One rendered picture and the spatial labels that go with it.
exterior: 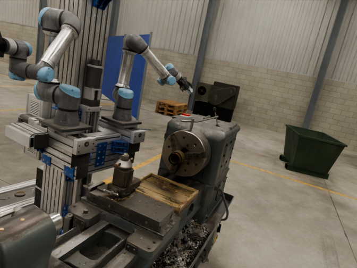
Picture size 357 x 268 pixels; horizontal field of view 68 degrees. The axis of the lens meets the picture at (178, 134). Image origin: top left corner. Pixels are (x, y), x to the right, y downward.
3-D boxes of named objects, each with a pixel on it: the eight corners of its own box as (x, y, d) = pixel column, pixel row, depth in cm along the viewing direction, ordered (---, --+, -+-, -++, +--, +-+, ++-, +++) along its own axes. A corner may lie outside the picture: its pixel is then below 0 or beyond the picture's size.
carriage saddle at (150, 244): (104, 194, 147) (105, 184, 146) (179, 227, 130) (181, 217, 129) (61, 217, 120) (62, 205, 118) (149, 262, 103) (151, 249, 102)
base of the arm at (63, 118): (48, 120, 160) (49, 105, 158) (69, 119, 173) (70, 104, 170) (63, 127, 153) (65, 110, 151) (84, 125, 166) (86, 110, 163)
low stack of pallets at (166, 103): (167, 110, 1071) (169, 99, 1061) (186, 115, 1045) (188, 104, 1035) (153, 112, 954) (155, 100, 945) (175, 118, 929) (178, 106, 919)
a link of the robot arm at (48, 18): (53, 106, 155) (61, 7, 143) (30, 100, 157) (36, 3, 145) (65, 103, 167) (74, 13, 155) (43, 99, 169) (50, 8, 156)
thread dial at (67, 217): (68, 229, 124) (70, 211, 122) (74, 232, 123) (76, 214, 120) (61, 233, 121) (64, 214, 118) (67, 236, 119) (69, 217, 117)
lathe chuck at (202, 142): (163, 165, 193) (172, 124, 186) (203, 179, 182) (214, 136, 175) (158, 168, 185) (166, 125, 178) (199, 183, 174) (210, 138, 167)
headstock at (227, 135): (184, 151, 258) (193, 112, 249) (231, 166, 241) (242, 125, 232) (155, 166, 204) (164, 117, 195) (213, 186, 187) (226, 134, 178)
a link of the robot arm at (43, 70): (91, 26, 157) (51, 89, 133) (75, 23, 158) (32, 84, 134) (85, 9, 147) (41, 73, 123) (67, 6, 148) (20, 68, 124)
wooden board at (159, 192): (149, 177, 182) (150, 172, 181) (197, 195, 169) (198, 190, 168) (124, 192, 154) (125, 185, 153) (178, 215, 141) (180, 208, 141)
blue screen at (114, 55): (89, 98, 985) (96, 32, 931) (110, 100, 1025) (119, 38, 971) (120, 128, 641) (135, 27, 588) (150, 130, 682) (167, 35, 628)
